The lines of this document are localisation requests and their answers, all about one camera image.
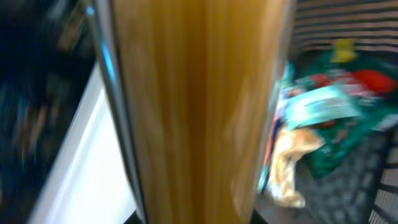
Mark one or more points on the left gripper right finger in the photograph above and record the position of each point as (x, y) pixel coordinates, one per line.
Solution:
(256, 218)

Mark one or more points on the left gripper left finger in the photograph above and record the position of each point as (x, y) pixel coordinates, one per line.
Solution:
(134, 219)

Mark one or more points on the beige paper pouch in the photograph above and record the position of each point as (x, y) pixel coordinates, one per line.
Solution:
(290, 146)

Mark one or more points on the green Nescafe coffee bag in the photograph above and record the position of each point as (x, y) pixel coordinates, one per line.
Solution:
(369, 81)

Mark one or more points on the small light green packet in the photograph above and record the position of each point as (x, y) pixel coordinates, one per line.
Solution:
(318, 106)

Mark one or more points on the San Remo spaghetti pack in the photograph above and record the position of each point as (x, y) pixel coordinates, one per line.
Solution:
(193, 87)

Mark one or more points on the grey plastic shopping basket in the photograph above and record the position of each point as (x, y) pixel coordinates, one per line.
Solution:
(363, 188)

